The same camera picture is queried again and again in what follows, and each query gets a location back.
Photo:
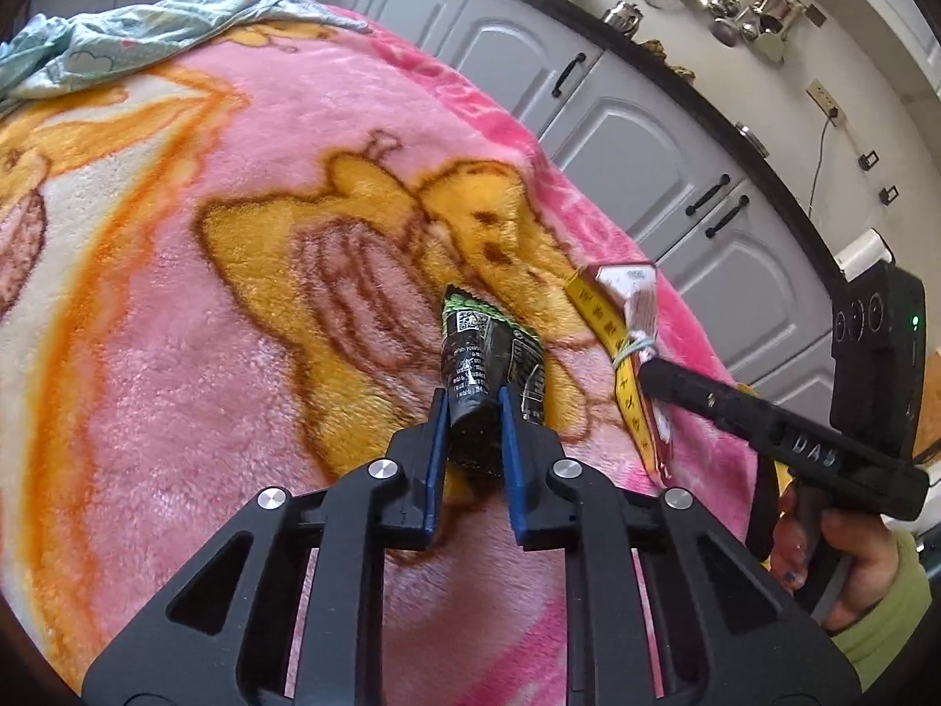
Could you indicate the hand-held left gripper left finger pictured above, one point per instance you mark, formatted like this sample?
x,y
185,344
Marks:
x,y
437,456

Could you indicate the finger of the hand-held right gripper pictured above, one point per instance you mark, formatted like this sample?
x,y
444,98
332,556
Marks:
x,y
706,397

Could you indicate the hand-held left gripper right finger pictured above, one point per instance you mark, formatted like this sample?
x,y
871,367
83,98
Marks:
x,y
514,474

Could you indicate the black green snack wrapper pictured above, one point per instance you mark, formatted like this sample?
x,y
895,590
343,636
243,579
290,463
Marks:
x,y
470,353

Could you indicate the yellow red paper packet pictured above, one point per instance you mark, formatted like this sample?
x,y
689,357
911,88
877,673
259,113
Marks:
x,y
625,309

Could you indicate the person's right forearm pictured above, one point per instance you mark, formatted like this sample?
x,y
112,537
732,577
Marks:
x,y
893,621

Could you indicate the person's right hand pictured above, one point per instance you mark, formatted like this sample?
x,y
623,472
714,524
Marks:
x,y
867,559

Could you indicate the pink printed blanket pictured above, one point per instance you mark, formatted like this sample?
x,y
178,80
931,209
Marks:
x,y
220,309

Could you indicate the brown lumpy food pile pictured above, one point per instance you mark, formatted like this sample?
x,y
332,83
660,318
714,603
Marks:
x,y
665,59

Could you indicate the row of hanging metal utensils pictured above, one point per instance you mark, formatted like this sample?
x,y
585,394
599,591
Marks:
x,y
750,11

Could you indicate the light blue cloth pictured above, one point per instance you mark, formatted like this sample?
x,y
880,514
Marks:
x,y
110,44

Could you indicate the black wall hook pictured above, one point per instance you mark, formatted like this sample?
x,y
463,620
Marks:
x,y
889,194
869,159

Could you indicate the white wall power strip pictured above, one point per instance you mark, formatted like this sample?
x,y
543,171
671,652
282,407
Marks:
x,y
823,97

